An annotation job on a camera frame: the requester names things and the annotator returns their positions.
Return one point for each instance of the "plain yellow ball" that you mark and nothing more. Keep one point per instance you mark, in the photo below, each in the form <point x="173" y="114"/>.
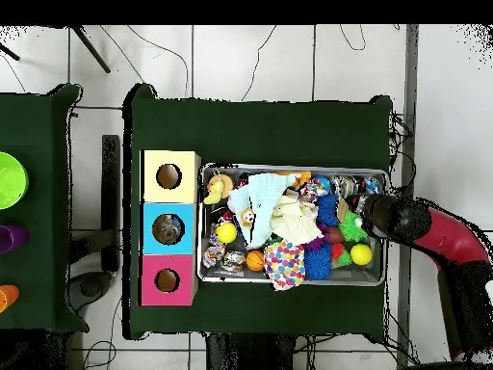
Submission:
<point x="361" y="254"/>

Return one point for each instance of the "blue spiky ball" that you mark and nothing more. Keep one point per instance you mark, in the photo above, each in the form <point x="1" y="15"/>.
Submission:
<point x="317" y="264"/>

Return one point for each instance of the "black tripod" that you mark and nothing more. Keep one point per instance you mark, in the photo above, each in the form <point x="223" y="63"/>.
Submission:
<point x="92" y="50"/>

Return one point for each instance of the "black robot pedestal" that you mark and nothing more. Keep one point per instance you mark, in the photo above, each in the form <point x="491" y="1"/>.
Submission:
<point x="246" y="354"/>

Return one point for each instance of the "black panel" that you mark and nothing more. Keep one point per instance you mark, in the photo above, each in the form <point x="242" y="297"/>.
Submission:
<point x="111" y="173"/>

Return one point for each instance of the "silver mesh bin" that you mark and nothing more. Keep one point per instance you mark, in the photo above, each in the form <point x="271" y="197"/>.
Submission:
<point x="346" y="275"/>

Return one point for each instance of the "purple cup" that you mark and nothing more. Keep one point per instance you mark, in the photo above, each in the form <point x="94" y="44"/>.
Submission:
<point x="13" y="239"/>

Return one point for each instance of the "yellow tennis ball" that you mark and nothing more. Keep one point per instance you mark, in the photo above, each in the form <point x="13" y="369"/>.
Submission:
<point x="226" y="233"/>

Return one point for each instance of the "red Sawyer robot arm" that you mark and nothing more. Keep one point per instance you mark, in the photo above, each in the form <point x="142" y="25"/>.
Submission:
<point x="450" y="235"/>

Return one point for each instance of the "brown plush toy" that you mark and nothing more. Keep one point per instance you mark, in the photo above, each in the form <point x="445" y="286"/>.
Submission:
<point x="247" y="216"/>

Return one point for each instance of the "mint green cloth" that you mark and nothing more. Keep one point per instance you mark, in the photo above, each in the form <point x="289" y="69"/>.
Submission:
<point x="262" y="192"/>

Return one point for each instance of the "orange cup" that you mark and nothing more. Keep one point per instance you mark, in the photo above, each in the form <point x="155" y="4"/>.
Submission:
<point x="7" y="297"/>

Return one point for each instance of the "dark green tablecloth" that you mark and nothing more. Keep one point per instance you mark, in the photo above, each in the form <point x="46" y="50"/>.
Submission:
<point x="38" y="115"/>
<point x="250" y="131"/>

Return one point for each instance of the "green spiky monster toy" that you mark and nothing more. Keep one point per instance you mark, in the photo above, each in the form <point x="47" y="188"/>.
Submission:
<point x="351" y="230"/>

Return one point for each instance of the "polka dot cloth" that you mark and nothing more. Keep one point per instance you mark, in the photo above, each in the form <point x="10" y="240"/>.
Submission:
<point x="285" y="266"/>

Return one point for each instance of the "yellow plush duck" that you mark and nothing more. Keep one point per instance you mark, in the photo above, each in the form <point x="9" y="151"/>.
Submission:
<point x="215" y="190"/>

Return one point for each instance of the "cream knitted cloth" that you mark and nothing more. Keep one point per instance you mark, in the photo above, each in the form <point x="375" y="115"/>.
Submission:
<point x="294" y="223"/>

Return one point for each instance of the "wooden three-hole box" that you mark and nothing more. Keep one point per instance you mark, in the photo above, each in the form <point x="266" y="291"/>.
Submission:
<point x="150" y="192"/>

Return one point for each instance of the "lime green bowl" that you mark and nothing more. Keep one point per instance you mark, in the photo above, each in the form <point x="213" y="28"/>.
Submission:
<point x="11" y="181"/>

